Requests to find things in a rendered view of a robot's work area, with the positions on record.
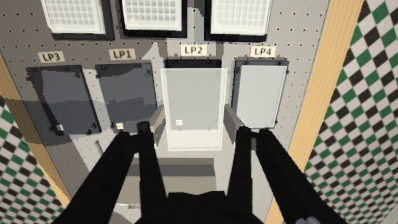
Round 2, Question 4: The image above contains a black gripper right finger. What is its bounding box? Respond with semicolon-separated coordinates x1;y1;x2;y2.
221;104;348;224

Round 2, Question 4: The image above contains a dark grey plate nest frame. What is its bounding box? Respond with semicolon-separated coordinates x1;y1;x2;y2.
51;0;115;40

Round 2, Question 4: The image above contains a cream label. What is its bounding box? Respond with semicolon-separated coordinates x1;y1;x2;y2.
250;46;276;57
38;51;66;63
181;45;206;56
109;49;136;60

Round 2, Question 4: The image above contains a black l-shaped locator bracket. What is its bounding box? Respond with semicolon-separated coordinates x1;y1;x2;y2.
204;0;267;43

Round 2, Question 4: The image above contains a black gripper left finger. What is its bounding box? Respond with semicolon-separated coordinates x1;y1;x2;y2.
51;105;174;224

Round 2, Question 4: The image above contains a white operator button panel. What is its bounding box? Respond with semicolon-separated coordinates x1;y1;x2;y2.
116;164;217;210

